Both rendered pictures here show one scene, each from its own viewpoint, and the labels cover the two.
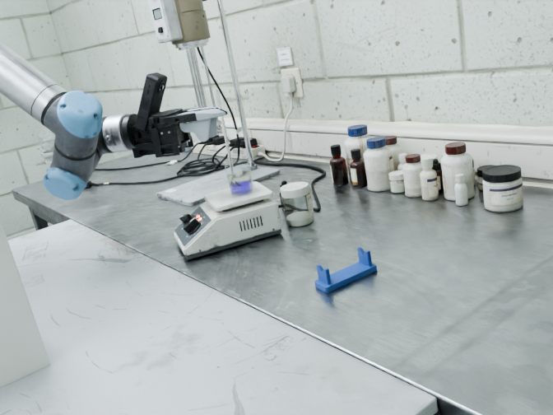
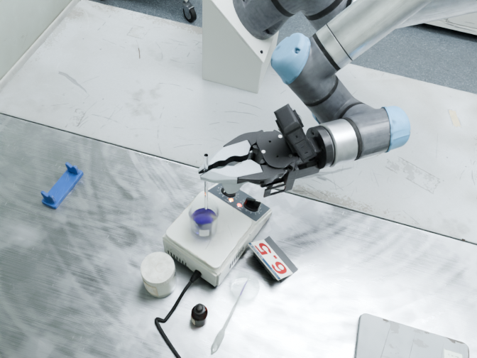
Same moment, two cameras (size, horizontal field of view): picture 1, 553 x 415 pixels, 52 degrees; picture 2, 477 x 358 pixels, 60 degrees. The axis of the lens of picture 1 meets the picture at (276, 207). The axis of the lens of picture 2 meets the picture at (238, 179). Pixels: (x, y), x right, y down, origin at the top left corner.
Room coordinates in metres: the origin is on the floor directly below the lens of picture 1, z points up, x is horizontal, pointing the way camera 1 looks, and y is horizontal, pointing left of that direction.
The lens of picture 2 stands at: (1.39, -0.15, 1.67)
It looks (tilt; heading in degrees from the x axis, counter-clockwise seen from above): 56 degrees down; 134
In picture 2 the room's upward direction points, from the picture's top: 7 degrees clockwise
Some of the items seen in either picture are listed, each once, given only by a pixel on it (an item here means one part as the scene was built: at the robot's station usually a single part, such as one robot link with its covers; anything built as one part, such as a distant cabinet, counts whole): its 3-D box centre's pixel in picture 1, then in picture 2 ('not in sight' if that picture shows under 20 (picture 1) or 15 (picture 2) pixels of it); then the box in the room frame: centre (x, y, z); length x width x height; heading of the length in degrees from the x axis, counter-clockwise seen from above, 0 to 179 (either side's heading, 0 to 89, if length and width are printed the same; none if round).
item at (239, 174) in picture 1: (239, 175); (202, 218); (1.11, 0.06, 1.02); 0.06 x 0.05 x 0.08; 173
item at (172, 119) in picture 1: (178, 118); (250, 147); (1.11, 0.15, 1.16); 0.09 x 0.05 x 0.02; 69
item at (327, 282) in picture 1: (345, 268); (61, 183); (0.82, -0.09, 0.92); 0.10 x 0.03 x 0.04; 117
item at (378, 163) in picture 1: (378, 163); not in sight; (1.25, -0.25, 0.96); 0.06 x 0.06 x 0.11
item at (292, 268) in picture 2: not in sight; (273, 256); (1.21, 0.15, 0.92); 0.09 x 0.06 x 0.04; 178
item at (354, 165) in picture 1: (357, 168); not in sight; (1.29, -0.20, 0.94); 0.04 x 0.04 x 0.09
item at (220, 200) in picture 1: (237, 195); (209, 227); (1.11, 0.07, 0.98); 0.12 x 0.12 x 0.01; 16
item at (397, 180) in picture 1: (397, 182); not in sight; (1.20, -0.27, 0.92); 0.04 x 0.04 x 0.04
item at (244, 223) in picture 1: (230, 218); (216, 228); (1.11, 0.10, 0.94); 0.22 x 0.13 x 0.08; 106
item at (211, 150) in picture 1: (225, 148); not in sight; (1.95, 0.13, 0.92); 0.40 x 0.06 x 0.04; 34
